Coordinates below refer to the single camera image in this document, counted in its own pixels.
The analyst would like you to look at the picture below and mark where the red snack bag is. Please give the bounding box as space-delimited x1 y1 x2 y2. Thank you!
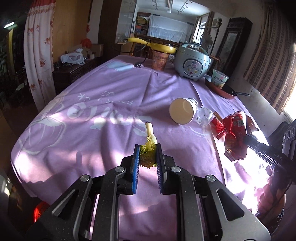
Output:
211 111 259 162

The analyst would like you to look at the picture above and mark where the clear plastic container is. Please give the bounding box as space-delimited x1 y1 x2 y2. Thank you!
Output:
197 107 214 126

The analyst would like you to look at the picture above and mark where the red trash basket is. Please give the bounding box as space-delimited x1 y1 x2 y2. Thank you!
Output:
33 201 50 222

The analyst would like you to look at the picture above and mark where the person's hand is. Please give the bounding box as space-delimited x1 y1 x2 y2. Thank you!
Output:
257 175 286 217

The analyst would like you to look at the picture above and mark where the beige paper cup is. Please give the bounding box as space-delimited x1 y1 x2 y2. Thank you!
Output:
169 98 199 125

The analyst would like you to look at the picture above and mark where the purple tablecloth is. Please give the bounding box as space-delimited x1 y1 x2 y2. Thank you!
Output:
11 55 270 240

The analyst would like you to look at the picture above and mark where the red frying pan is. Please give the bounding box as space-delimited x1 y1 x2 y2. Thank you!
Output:
204 75 237 99

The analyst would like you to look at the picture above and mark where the green noodle cup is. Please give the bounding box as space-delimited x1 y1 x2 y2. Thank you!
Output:
211 69 229 89

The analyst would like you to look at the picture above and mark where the orange noodle cup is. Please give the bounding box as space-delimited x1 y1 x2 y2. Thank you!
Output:
152 50 170 71

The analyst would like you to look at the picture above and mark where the silver rice cooker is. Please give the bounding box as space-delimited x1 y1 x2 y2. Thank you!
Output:
173 42 211 81

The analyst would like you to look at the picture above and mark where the dark wooden cabinet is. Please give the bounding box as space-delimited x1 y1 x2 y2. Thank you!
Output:
52 59 99 95

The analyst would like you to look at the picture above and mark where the white plastic bag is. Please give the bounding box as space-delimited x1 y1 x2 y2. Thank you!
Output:
60 48 85 65

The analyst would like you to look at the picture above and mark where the standing electric fan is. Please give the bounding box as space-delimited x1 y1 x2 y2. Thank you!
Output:
200 32 213 51

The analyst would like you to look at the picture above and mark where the white sheet backdrop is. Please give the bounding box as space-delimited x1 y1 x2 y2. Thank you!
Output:
147 15 193 43

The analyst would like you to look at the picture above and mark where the glass display cabinet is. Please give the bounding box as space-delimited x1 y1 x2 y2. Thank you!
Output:
115 0 137 43

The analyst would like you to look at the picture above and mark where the white red floral curtain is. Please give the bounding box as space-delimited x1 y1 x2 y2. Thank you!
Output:
23 1 56 111

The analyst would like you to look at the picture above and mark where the black power cable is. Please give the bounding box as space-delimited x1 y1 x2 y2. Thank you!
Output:
134 41 151 68

